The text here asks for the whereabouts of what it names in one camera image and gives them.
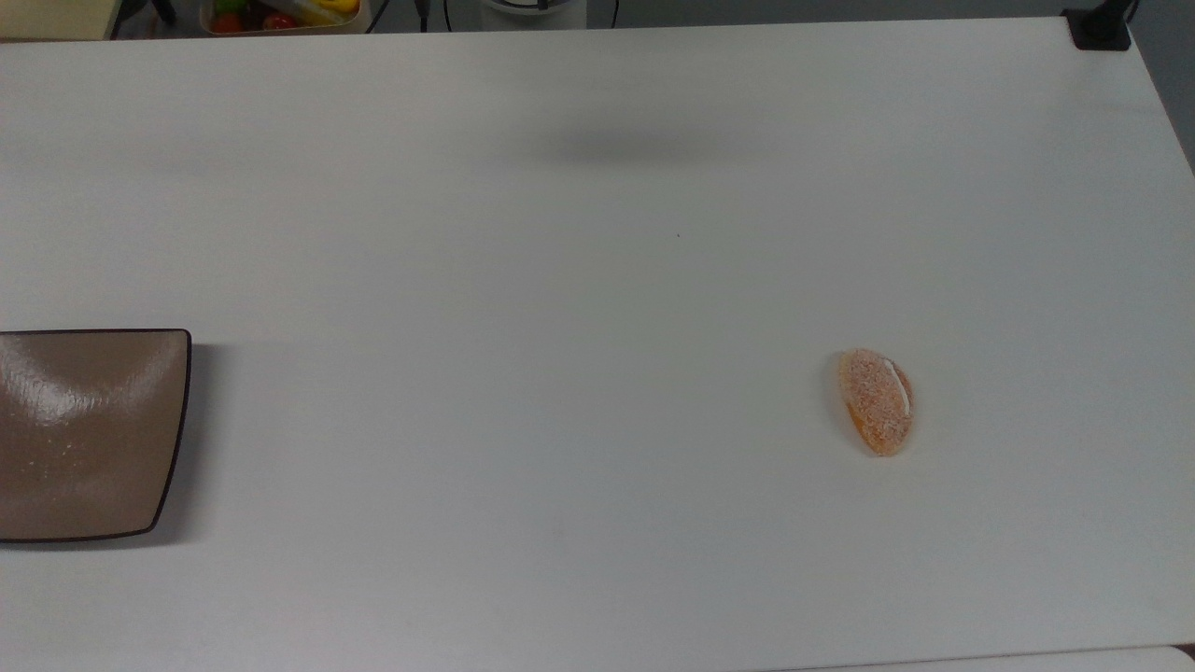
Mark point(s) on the sugared orange bread roll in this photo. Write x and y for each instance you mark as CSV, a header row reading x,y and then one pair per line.
x,y
873,403

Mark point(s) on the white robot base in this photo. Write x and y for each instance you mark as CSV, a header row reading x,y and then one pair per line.
x,y
532,11

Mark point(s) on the brown square ceramic plate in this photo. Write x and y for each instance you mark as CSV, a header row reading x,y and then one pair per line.
x,y
89,439

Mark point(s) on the yellow toy fruit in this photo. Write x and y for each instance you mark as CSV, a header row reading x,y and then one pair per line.
x,y
338,6

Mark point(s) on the beige bin of toy fruit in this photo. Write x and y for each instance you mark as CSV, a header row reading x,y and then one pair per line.
x,y
303,29

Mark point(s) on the red toy tomato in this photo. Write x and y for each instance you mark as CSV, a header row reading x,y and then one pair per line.
x,y
227,23
279,20

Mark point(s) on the black table clamp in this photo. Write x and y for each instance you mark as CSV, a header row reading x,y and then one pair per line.
x,y
1100,30

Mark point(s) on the beige cardboard box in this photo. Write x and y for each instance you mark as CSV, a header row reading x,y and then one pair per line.
x,y
51,17

